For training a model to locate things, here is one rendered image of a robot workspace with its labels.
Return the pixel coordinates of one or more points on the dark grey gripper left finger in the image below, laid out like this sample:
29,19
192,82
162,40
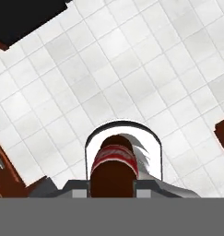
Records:
74,188

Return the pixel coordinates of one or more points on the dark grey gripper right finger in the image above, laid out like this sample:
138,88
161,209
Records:
147,188

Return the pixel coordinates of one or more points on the brown cola bottle red label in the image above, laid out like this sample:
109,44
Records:
113,178

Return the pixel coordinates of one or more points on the white round thing black rim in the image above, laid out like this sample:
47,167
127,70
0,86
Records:
153,147

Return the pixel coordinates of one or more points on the red-brown cupboard door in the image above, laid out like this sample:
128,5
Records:
5,181

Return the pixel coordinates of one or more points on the red-brown cupboard with black top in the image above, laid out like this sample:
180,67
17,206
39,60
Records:
21,17

